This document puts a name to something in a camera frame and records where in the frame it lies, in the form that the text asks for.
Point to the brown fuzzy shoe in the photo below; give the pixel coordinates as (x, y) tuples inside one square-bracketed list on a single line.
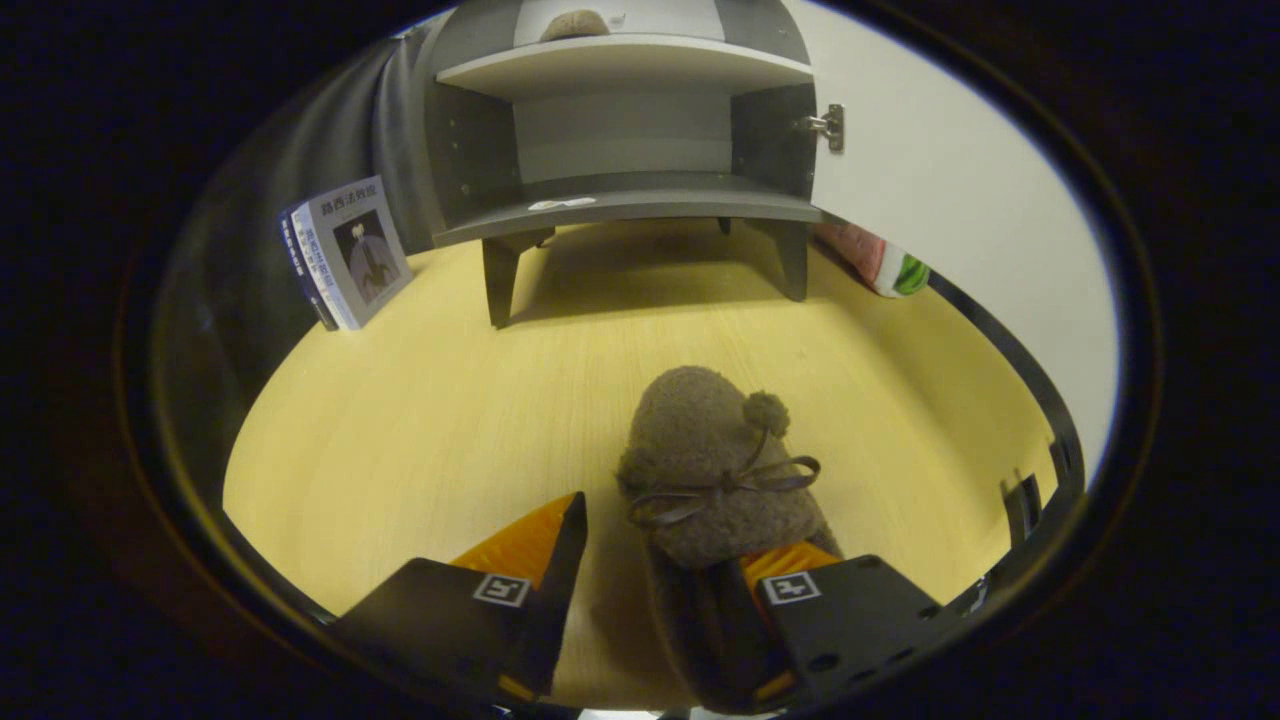
[(575, 25), (700, 440)]

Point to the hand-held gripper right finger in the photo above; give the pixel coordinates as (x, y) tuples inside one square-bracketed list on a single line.
[(850, 620)]

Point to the grey portrait cover book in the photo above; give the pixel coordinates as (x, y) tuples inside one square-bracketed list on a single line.
[(365, 250)]

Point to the grey shoe cabinet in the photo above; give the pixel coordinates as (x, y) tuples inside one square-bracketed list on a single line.
[(620, 65)]

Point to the dark blue book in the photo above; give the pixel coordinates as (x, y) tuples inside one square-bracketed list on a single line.
[(298, 260)]

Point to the watermelon slice toy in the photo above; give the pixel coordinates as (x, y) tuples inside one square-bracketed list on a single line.
[(900, 272)]

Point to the black backdrop cloth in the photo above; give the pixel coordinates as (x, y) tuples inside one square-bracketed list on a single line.
[(250, 250)]

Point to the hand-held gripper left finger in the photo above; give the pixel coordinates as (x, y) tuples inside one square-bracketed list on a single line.
[(560, 600)]

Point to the white shoe cabinet door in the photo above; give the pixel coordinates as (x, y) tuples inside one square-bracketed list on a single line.
[(950, 200)]

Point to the metal door hinge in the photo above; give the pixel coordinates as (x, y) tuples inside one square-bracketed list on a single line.
[(830, 125)]

